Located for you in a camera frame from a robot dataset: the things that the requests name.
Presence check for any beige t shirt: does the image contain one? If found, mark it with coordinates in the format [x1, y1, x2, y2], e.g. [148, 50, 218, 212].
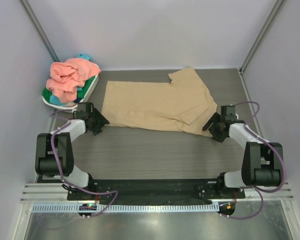
[101, 68, 218, 137]

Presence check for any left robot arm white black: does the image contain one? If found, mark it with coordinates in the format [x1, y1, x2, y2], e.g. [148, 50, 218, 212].
[34, 102, 110, 200]

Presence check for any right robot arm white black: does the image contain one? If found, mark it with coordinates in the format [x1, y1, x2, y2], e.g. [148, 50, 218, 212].
[202, 105, 286, 198]

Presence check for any pink t shirt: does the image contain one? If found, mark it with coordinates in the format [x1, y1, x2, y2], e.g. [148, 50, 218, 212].
[45, 57, 102, 103]

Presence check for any green t shirt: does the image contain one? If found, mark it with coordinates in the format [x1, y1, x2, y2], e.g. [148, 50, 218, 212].
[42, 75, 99, 106]

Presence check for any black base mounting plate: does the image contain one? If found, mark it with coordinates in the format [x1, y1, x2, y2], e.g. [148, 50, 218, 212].
[64, 177, 246, 206]

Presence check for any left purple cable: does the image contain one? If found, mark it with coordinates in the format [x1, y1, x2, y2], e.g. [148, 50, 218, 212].
[49, 109, 119, 218]

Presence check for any right aluminium corner post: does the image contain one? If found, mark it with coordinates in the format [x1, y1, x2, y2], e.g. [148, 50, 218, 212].
[239, 0, 287, 75]

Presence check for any aluminium corner post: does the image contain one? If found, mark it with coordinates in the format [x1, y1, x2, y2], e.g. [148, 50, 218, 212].
[239, 0, 287, 75]
[19, 0, 60, 62]

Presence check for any white slotted cable duct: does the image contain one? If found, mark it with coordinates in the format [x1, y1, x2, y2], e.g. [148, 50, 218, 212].
[32, 202, 219, 214]

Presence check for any left aluminium corner post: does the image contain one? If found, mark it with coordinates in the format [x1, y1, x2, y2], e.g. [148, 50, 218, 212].
[19, 0, 60, 62]

